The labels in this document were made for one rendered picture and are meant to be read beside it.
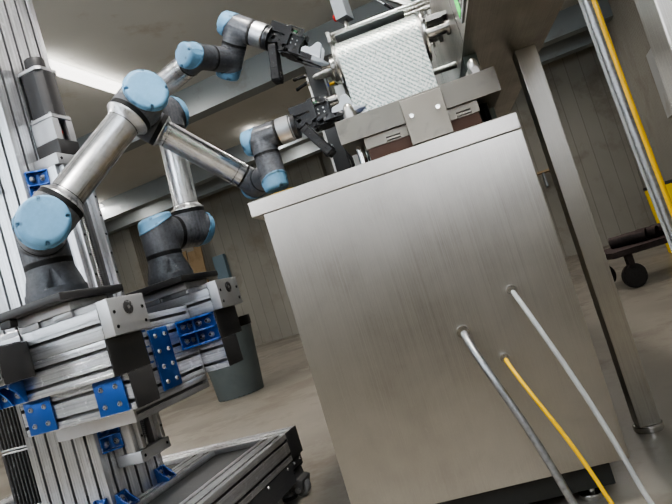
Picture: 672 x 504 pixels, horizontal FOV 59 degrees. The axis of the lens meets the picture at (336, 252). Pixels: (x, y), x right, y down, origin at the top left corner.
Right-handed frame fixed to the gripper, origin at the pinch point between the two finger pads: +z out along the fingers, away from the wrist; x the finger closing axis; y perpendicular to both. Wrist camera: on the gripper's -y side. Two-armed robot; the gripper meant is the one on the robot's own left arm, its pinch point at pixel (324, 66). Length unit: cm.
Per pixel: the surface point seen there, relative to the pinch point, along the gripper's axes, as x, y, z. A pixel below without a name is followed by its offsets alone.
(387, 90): -7.2, -2.0, 21.4
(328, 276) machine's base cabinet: -33, -53, 30
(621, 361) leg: 7, -47, 109
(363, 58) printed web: -7.2, 4.0, 11.7
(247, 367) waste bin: 307, -186, -60
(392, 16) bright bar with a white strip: 24.0, 28.2, 7.8
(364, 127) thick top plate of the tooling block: -26.8, -16.7, 23.3
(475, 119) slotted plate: -26, -5, 47
